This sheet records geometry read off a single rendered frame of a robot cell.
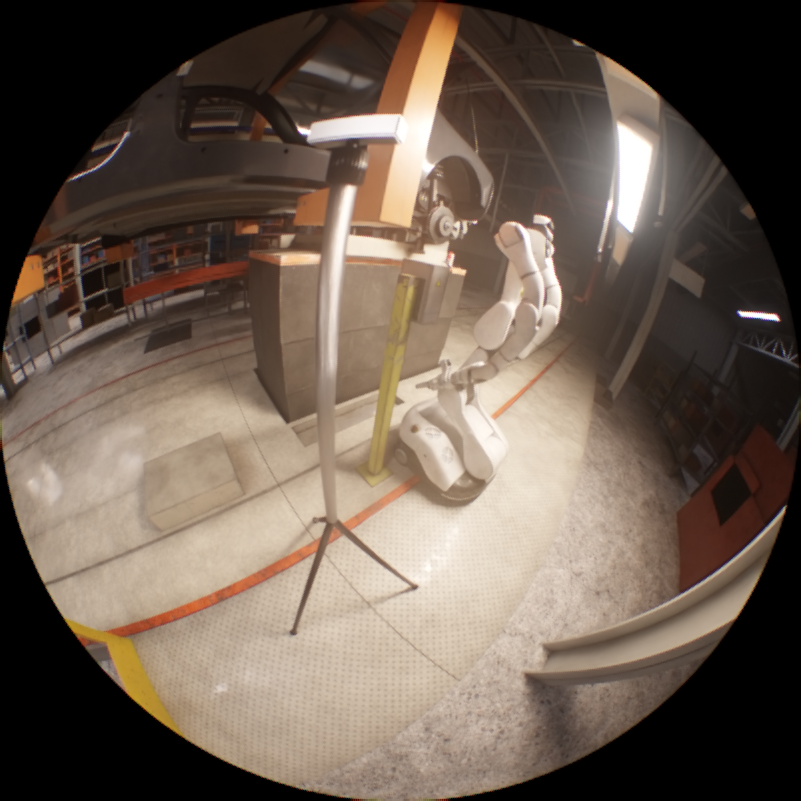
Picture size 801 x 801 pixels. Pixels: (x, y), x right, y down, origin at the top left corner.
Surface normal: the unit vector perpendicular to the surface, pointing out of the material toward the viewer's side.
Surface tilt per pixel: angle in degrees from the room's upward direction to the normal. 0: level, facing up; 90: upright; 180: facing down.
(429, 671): 0
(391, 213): 90
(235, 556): 0
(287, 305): 90
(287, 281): 90
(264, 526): 0
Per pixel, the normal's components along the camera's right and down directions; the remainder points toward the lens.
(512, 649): 0.18, -0.80
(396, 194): 0.69, 0.52
